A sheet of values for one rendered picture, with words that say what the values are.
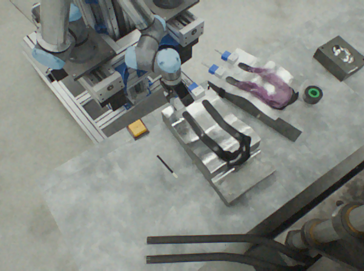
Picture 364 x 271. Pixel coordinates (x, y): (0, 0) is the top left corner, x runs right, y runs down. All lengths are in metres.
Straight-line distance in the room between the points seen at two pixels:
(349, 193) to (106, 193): 1.05
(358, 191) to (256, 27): 1.90
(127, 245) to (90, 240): 0.15
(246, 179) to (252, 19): 2.02
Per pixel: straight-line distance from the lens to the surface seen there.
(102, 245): 1.34
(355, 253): 1.19
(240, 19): 3.06
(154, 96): 2.25
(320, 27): 1.97
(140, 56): 1.08
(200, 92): 1.40
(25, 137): 2.62
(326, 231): 1.04
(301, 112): 1.45
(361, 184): 1.56
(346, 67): 1.74
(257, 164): 1.35
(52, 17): 1.07
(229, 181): 1.30
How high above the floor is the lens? 2.10
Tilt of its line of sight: 65 degrees down
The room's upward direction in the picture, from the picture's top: 2 degrees counter-clockwise
